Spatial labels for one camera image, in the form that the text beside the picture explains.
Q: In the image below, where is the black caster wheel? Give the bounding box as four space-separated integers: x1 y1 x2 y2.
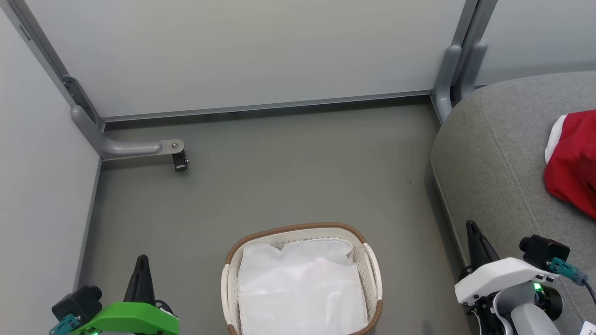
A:
171 149 190 173

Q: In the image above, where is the teal left cable connector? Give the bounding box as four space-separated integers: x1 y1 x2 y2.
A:
48 313 81 335

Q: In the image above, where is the grey partition post bracket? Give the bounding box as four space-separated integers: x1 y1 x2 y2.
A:
433 44 463 122

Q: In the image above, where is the white basket with brown rim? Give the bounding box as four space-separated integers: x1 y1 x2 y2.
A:
220 221 384 335

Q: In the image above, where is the red garment with white collar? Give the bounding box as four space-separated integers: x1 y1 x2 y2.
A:
543 109 596 220

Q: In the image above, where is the teal cable connector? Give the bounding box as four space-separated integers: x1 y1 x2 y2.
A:
48 313 81 335
547 258 589 287

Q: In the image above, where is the grey fabric sofa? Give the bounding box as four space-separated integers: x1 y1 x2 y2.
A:
430 70 596 335

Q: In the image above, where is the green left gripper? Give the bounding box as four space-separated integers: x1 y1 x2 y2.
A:
70 254 180 335

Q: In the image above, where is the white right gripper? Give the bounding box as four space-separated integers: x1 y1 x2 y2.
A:
454 220 560 306

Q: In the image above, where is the white cloth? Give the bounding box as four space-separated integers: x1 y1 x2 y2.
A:
237 237 369 335

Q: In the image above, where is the teal right cable connector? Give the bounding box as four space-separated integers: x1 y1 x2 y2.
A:
547 258 589 287

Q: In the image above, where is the long grey partition foot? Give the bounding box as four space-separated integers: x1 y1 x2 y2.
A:
71 104 185 161

